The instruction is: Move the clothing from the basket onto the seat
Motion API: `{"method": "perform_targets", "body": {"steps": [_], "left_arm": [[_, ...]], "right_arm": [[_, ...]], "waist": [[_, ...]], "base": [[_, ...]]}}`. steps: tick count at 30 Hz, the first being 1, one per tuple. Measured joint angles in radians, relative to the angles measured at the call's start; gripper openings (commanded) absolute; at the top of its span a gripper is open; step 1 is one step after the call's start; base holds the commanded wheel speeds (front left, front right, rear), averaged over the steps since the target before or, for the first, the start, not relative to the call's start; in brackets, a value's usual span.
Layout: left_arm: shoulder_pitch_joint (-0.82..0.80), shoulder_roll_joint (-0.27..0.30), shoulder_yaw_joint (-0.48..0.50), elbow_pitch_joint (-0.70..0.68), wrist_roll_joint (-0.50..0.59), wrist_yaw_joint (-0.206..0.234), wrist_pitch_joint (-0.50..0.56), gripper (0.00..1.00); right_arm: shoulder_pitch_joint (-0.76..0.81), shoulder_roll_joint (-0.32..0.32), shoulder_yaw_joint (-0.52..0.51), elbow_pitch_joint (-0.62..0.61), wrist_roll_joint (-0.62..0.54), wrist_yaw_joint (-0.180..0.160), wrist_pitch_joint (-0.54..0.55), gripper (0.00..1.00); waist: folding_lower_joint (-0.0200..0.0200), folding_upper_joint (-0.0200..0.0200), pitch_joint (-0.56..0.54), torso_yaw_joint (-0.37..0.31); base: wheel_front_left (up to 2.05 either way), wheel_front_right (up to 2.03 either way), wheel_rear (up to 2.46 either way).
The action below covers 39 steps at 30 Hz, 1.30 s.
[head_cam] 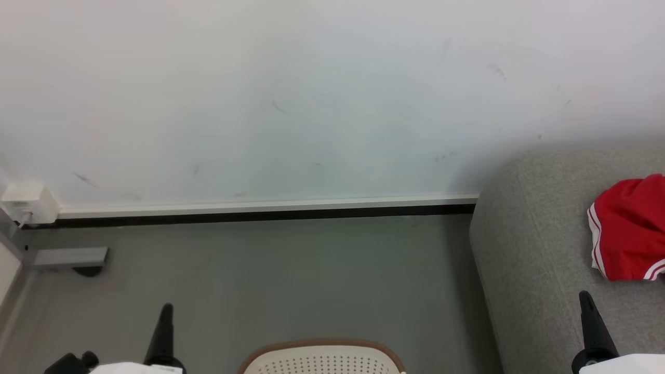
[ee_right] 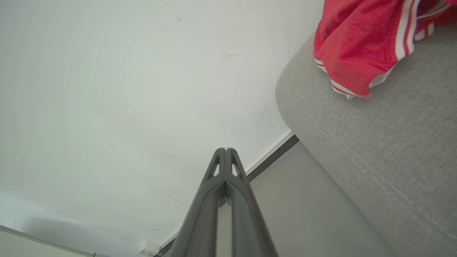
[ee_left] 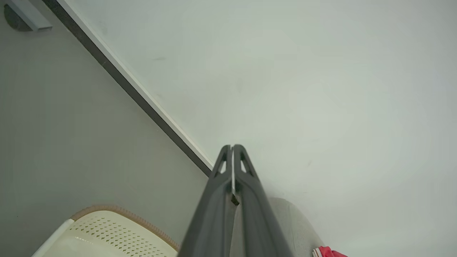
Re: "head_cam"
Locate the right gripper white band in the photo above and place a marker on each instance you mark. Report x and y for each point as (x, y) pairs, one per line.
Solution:
(623, 364)

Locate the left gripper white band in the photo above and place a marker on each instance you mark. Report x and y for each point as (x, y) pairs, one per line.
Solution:
(156, 368)

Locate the red garment with white stripes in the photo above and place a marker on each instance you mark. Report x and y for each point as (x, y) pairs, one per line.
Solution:
(631, 228)

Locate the grey fabric sofa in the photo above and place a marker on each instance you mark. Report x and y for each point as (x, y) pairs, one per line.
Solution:
(540, 259)

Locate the white perforated laundry basket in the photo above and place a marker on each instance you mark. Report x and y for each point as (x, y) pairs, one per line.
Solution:
(322, 361)

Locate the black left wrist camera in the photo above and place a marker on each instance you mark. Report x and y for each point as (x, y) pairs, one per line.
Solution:
(70, 363)

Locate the white baseboard strip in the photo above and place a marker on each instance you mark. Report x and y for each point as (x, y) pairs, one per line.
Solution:
(260, 205)

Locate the grey metal frame leg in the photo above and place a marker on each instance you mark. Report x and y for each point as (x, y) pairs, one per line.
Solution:
(62, 257)

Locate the white wall socket box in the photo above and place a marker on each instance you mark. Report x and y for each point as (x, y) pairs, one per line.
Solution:
(28, 202)

